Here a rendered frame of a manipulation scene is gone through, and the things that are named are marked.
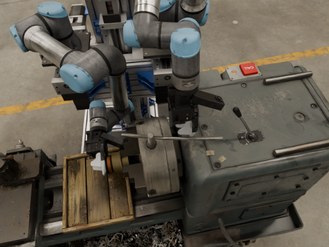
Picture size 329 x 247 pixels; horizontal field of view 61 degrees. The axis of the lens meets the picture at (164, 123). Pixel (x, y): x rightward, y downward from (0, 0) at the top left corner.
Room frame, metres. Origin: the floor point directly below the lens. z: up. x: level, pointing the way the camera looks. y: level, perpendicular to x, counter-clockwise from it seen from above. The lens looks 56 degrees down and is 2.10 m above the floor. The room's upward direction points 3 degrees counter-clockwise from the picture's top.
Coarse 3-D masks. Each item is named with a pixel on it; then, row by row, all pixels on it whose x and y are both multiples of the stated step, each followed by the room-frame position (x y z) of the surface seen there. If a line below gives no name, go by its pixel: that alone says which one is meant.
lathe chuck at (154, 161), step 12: (144, 120) 0.63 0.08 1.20; (156, 120) 0.62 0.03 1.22; (144, 132) 0.55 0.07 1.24; (156, 132) 0.55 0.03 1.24; (144, 144) 0.50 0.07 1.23; (156, 144) 0.50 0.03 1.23; (144, 156) 0.46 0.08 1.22; (156, 156) 0.46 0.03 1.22; (144, 168) 0.43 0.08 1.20; (156, 168) 0.43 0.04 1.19; (156, 180) 0.40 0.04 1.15; (168, 180) 0.40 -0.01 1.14; (156, 192) 0.38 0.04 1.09; (168, 192) 0.38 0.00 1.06
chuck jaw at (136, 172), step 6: (126, 168) 0.47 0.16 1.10; (132, 168) 0.47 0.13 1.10; (138, 168) 0.47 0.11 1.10; (126, 174) 0.46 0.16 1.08; (132, 174) 0.45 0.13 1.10; (138, 174) 0.44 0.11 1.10; (132, 180) 0.43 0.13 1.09; (138, 180) 0.42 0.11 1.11; (144, 180) 0.42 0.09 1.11; (138, 186) 0.40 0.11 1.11; (144, 186) 0.39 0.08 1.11; (150, 192) 0.38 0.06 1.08
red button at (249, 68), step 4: (240, 64) 0.85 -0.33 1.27; (244, 64) 0.85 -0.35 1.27; (248, 64) 0.85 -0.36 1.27; (252, 64) 0.84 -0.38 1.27; (240, 68) 0.83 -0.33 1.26; (244, 68) 0.82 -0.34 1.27; (248, 68) 0.82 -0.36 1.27; (252, 68) 0.82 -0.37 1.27; (256, 68) 0.82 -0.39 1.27; (244, 72) 0.80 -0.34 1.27; (248, 72) 0.80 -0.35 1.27; (252, 72) 0.80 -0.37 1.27; (256, 72) 0.80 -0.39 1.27
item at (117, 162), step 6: (108, 156) 0.52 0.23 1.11; (114, 156) 0.52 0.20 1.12; (120, 156) 0.52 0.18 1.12; (126, 156) 0.52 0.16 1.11; (108, 162) 0.50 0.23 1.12; (114, 162) 0.49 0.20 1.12; (120, 162) 0.49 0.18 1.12; (126, 162) 0.50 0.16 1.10; (108, 168) 0.48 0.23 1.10; (114, 168) 0.48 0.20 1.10; (120, 168) 0.48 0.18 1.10
